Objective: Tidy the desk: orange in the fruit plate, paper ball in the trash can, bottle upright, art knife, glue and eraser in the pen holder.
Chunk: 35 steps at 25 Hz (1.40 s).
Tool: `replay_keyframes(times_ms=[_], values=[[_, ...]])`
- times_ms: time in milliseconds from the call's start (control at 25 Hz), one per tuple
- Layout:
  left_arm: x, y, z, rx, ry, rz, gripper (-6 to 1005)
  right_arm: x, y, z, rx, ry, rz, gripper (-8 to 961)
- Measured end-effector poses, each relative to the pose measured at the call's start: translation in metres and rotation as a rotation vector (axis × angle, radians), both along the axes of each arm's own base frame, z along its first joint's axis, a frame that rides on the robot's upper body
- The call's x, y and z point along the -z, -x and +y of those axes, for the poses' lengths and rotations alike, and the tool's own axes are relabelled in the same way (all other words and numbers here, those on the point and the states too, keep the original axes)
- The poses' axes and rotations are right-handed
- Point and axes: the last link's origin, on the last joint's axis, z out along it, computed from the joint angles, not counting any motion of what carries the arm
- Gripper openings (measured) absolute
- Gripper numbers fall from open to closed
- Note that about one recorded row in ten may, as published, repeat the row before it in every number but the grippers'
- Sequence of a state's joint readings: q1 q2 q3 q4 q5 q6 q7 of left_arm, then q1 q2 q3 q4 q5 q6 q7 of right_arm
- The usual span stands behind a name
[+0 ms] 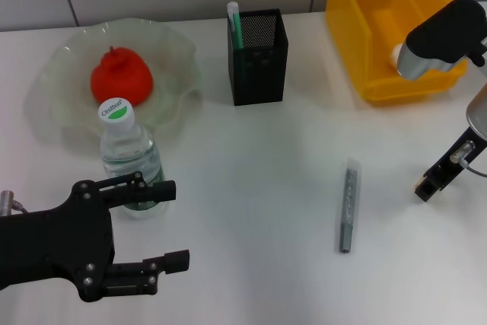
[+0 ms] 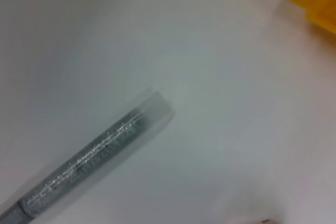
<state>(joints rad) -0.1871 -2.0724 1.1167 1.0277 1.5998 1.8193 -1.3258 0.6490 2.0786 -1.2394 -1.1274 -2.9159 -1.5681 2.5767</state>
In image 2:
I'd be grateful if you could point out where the grey glitter pen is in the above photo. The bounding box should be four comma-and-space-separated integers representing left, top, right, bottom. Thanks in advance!
0, 90, 176, 224

